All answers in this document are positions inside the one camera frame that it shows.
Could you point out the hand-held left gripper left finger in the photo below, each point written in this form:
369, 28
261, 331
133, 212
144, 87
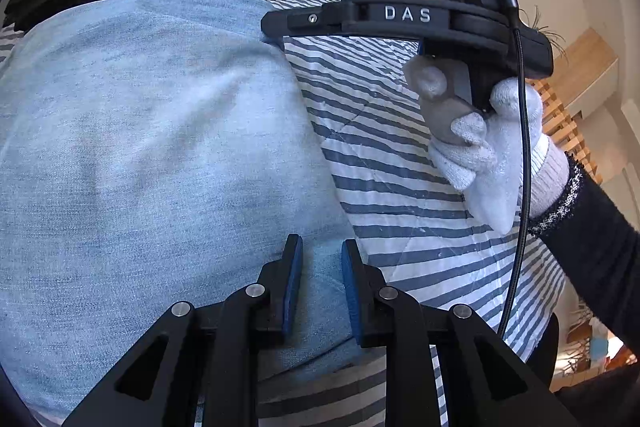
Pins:
292, 287

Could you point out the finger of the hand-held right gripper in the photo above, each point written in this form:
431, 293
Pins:
310, 23

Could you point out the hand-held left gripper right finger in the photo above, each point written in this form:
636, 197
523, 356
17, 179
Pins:
350, 292

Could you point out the light blue jeans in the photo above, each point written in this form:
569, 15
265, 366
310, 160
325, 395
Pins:
150, 132

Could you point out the person's right forearm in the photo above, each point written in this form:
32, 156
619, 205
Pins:
600, 247

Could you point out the person's right hand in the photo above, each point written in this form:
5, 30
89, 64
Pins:
505, 147

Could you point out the potted spider plant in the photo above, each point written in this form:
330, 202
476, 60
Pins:
536, 18

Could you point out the blue white striped bedspread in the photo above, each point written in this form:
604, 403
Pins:
400, 207

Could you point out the light wooden wardrobe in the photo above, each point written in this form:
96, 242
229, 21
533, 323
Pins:
585, 57

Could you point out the person's dark clothing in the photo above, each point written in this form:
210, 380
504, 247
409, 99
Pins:
600, 407

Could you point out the wooden slatted bed rail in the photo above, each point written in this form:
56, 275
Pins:
560, 117

